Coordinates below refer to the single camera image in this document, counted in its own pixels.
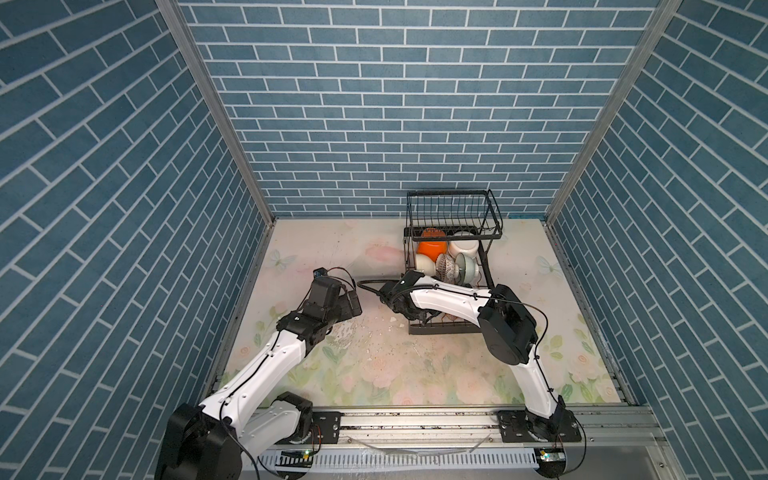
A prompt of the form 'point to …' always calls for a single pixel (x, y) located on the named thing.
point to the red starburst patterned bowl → (446, 269)
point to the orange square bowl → (432, 249)
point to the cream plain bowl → (425, 265)
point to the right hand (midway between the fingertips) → (450, 292)
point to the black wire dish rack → (451, 211)
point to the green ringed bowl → (465, 270)
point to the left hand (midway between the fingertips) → (353, 302)
